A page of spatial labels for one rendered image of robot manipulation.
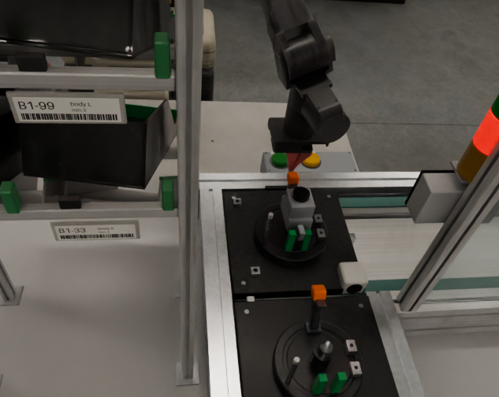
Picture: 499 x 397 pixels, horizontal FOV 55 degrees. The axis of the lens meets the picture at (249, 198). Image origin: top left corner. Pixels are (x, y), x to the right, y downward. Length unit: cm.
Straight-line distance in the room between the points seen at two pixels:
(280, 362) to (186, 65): 51
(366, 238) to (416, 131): 194
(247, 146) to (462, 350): 68
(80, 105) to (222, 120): 94
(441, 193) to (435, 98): 258
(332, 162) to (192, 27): 78
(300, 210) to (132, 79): 50
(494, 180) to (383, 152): 206
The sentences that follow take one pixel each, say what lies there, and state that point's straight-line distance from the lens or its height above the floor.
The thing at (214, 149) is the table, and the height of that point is 86.
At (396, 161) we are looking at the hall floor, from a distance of 269.
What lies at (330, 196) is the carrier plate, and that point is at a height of 97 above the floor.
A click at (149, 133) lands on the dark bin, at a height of 135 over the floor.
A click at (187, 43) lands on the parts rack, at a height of 150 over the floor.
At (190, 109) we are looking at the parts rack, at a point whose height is 144.
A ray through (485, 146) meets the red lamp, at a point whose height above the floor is 132.
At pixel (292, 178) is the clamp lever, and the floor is 108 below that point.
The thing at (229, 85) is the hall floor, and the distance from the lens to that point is 295.
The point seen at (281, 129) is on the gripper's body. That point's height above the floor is 115.
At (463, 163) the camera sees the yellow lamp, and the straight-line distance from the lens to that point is 70.
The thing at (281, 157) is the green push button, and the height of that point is 97.
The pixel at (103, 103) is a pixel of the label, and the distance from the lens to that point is 41.
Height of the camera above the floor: 169
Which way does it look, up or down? 48 degrees down
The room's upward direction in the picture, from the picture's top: 8 degrees clockwise
